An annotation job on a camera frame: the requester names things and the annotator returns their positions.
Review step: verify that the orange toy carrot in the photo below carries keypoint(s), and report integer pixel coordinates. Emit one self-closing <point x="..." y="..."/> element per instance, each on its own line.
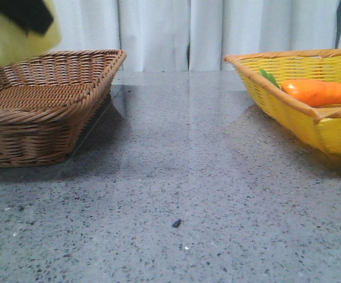
<point x="314" y="93"/>

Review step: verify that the white curtain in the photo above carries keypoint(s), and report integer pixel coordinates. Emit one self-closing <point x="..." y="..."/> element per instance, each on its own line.
<point x="196" y="35"/>

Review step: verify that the yellow tape roll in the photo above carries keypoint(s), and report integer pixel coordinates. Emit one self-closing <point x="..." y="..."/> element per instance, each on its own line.
<point x="17" y="45"/>

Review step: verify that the brown wicker basket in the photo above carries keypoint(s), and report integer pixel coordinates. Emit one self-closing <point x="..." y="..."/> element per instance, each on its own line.
<point x="47" y="101"/>

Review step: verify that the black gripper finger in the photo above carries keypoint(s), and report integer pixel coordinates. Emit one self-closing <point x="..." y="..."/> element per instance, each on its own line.
<point x="28" y="15"/>

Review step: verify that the small black debris piece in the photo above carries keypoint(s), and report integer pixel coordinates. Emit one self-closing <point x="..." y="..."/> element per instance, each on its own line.
<point x="177" y="223"/>

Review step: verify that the yellow woven basket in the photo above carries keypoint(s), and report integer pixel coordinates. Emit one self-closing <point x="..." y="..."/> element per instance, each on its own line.
<point x="317" y="127"/>

